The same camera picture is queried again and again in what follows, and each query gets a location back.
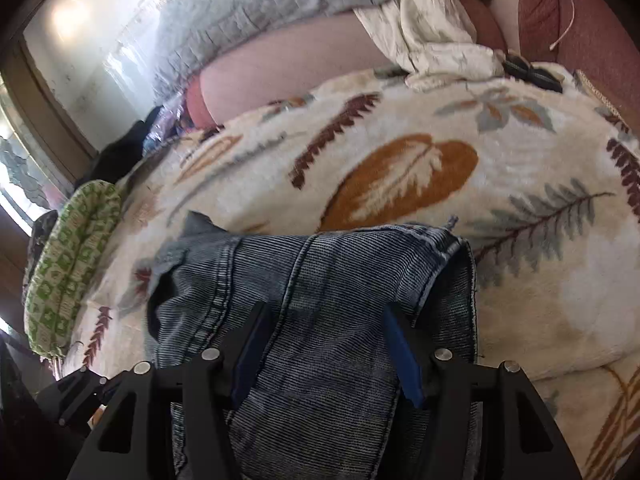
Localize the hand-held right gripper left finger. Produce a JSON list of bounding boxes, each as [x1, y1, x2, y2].
[[65, 302, 274, 480]]

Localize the black remote control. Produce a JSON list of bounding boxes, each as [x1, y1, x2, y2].
[[501, 52, 564, 94]]

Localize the grey quilted pillow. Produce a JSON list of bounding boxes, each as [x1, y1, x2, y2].
[[149, 0, 407, 107]]

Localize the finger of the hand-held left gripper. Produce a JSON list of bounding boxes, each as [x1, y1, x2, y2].
[[37, 367, 126, 431]]

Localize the large pink red sofa cushion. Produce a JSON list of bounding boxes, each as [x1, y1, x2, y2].
[[462, 0, 640, 128]]

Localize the white crumpled cloth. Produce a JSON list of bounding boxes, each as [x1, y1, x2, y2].
[[350, 0, 507, 92]]

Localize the green patterned cloth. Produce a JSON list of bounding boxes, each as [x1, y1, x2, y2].
[[22, 180, 124, 360]]

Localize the pink red bolster cushion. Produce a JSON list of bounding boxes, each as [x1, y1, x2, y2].
[[186, 10, 417, 130]]

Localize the white cushion cord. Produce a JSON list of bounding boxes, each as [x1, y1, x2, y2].
[[546, 0, 577, 52]]

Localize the purple floral cloth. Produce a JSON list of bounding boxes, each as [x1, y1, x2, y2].
[[141, 94, 202, 157]]

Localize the black cloth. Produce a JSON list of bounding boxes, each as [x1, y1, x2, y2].
[[91, 119, 162, 187]]

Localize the leaf printed cream blanket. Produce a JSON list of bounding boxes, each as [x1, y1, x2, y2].
[[50, 62, 640, 480]]

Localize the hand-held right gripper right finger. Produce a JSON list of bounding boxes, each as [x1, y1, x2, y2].
[[382, 305, 583, 480]]

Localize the wooden door frame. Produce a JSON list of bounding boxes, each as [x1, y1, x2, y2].
[[0, 34, 99, 211]]

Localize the blue denim pants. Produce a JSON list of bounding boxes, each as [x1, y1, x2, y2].
[[145, 210, 480, 480]]

